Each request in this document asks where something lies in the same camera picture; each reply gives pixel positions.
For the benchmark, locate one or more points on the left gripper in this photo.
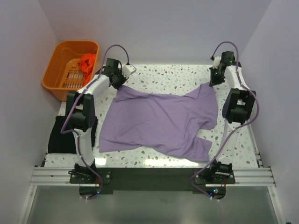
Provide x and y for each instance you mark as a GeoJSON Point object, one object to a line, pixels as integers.
{"type": "Point", "coordinates": [124, 80]}

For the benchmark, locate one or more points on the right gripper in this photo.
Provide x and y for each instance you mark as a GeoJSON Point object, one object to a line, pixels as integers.
{"type": "Point", "coordinates": [213, 81]}

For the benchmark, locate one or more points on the purple t shirt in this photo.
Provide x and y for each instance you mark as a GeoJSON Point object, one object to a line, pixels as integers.
{"type": "Point", "coordinates": [167, 123]}

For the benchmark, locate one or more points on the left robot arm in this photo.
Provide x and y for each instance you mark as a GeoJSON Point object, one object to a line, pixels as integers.
{"type": "Point", "coordinates": [80, 104]}

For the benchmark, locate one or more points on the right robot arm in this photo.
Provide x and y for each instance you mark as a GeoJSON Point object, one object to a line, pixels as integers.
{"type": "Point", "coordinates": [236, 112]}

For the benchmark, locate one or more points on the orange t shirt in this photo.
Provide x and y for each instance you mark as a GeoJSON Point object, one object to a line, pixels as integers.
{"type": "Point", "coordinates": [86, 64]}

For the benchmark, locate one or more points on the orange plastic basket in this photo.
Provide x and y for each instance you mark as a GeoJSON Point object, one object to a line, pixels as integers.
{"type": "Point", "coordinates": [63, 73]}

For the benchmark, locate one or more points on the folded black t shirt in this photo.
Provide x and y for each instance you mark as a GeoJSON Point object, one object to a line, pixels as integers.
{"type": "Point", "coordinates": [65, 143]}

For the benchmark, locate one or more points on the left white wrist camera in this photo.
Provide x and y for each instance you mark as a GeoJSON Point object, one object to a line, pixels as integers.
{"type": "Point", "coordinates": [128, 70]}

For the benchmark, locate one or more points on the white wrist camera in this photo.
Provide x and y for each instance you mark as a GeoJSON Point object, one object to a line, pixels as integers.
{"type": "Point", "coordinates": [216, 61]}
{"type": "Point", "coordinates": [128, 70]}

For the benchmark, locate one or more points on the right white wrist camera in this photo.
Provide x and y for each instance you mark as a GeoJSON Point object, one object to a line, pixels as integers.
{"type": "Point", "coordinates": [216, 61]}

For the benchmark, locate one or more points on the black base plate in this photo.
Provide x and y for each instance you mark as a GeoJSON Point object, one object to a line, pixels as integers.
{"type": "Point", "coordinates": [106, 181]}

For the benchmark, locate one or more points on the aluminium rail frame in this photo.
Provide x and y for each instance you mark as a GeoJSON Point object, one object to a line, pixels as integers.
{"type": "Point", "coordinates": [173, 79]}

